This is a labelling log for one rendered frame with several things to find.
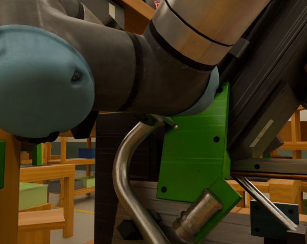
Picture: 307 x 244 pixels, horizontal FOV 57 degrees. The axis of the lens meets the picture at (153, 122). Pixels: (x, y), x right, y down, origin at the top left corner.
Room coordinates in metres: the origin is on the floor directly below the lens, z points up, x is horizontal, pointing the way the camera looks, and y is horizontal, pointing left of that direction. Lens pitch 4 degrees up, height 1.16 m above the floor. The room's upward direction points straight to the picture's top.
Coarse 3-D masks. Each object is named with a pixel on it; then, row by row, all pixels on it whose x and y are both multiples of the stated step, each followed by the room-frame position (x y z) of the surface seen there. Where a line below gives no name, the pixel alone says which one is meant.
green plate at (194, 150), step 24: (216, 96) 0.49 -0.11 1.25; (192, 120) 0.50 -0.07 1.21; (216, 120) 0.47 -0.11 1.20; (168, 144) 0.51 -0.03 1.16; (192, 144) 0.49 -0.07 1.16; (216, 144) 0.46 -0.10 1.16; (168, 168) 0.50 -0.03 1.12; (192, 168) 0.47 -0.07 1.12; (216, 168) 0.45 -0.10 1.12; (168, 192) 0.49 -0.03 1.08; (192, 192) 0.46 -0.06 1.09
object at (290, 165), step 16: (240, 160) 0.59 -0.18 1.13; (256, 160) 0.59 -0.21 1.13; (272, 160) 0.59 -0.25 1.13; (288, 160) 0.59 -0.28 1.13; (304, 160) 0.59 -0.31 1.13; (240, 176) 0.56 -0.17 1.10; (256, 176) 0.54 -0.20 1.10; (272, 176) 0.53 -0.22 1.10; (288, 176) 0.51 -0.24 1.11; (304, 176) 0.50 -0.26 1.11
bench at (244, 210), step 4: (236, 208) 1.27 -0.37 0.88; (240, 208) 1.27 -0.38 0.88; (244, 208) 1.27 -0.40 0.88; (248, 208) 1.27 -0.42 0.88; (232, 212) 1.20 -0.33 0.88; (236, 212) 1.21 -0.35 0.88; (240, 212) 1.20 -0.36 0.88; (244, 212) 1.20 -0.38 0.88; (248, 212) 1.20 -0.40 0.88; (300, 216) 1.13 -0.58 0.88; (304, 216) 1.13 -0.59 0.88; (300, 220) 1.07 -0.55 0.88; (304, 220) 1.07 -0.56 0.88; (92, 240) 0.86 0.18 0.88
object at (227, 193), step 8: (216, 184) 0.44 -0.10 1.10; (224, 184) 0.44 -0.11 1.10; (216, 192) 0.44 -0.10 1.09; (224, 192) 0.43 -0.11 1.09; (232, 192) 0.43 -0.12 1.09; (224, 200) 0.43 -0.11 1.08; (232, 200) 0.43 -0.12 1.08; (224, 208) 0.43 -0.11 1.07; (232, 208) 0.44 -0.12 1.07; (216, 216) 0.43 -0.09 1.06; (224, 216) 0.44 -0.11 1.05; (208, 224) 0.44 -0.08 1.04; (216, 224) 0.44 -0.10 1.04; (200, 232) 0.44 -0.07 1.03; (208, 232) 0.44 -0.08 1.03; (192, 240) 0.44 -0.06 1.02; (200, 240) 0.44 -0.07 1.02
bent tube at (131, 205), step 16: (144, 128) 0.51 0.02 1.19; (128, 144) 0.51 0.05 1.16; (128, 160) 0.52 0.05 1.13; (112, 176) 0.52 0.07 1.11; (128, 176) 0.52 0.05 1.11; (128, 192) 0.49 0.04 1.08; (128, 208) 0.48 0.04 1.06; (144, 208) 0.48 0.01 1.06; (144, 224) 0.45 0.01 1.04; (160, 240) 0.44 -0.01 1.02
